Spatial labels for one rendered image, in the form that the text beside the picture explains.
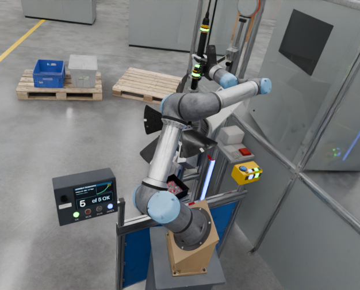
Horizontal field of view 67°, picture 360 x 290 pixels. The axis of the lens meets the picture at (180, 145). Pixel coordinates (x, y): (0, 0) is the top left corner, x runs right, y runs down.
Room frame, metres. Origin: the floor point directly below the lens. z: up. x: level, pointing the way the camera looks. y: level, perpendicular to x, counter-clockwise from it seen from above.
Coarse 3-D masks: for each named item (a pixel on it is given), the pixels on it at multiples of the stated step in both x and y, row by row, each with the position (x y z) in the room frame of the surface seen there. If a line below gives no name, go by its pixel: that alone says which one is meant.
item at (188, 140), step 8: (184, 136) 1.42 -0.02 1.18; (192, 136) 1.42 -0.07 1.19; (200, 136) 1.43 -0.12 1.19; (184, 144) 1.35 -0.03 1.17; (192, 144) 1.35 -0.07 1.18; (200, 144) 1.35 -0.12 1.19; (216, 144) 1.35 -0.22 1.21; (184, 152) 1.29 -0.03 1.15; (192, 152) 1.29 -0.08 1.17; (200, 152) 1.28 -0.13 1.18
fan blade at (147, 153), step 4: (156, 140) 1.49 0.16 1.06; (148, 144) 1.48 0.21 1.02; (152, 144) 1.48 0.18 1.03; (156, 144) 1.48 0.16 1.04; (144, 148) 1.47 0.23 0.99; (148, 148) 1.46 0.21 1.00; (152, 148) 1.46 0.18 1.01; (140, 152) 1.45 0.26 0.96; (144, 152) 1.45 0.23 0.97; (148, 152) 1.44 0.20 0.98; (152, 152) 1.44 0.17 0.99; (144, 156) 1.43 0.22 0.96; (148, 156) 1.43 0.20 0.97; (152, 156) 1.42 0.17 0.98; (148, 160) 1.41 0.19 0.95
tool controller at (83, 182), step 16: (64, 176) 0.85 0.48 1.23; (80, 176) 0.86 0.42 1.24; (96, 176) 0.87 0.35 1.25; (112, 176) 0.88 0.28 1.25; (64, 192) 0.76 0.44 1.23; (80, 192) 0.79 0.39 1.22; (96, 192) 0.82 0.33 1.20; (112, 192) 0.85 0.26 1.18; (64, 208) 0.74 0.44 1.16; (112, 208) 0.83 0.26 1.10; (64, 224) 0.71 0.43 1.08
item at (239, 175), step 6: (246, 162) 1.42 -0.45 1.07; (252, 162) 1.43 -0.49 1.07; (234, 168) 1.36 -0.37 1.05; (252, 168) 1.37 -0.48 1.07; (234, 174) 1.34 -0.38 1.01; (240, 174) 1.30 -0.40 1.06; (246, 174) 1.30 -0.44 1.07; (252, 174) 1.33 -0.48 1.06; (240, 180) 1.29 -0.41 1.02; (246, 180) 1.31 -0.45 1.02; (252, 180) 1.34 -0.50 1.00
